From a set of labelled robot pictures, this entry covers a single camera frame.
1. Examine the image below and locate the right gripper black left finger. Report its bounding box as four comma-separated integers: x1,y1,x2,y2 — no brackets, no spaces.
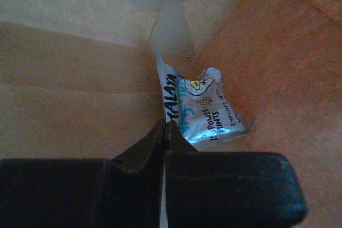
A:
98,119,166,227

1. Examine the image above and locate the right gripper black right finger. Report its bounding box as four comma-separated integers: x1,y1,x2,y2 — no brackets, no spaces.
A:
165,123,308,227

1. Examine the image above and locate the red brown paper bag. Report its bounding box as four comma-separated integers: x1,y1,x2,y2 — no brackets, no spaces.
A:
1,0,341,227

